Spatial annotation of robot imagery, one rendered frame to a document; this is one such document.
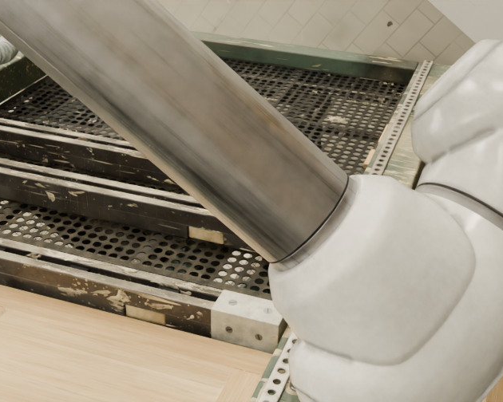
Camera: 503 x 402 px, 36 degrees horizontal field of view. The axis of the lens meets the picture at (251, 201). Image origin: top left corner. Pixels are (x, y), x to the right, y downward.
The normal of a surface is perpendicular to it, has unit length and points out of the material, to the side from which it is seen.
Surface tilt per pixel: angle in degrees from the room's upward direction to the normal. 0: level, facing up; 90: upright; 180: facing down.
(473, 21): 90
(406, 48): 90
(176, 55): 97
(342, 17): 90
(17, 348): 55
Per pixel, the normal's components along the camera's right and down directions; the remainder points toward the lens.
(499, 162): -0.36, -0.23
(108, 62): -0.02, 0.32
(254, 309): 0.02, -0.86
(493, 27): -0.39, 0.52
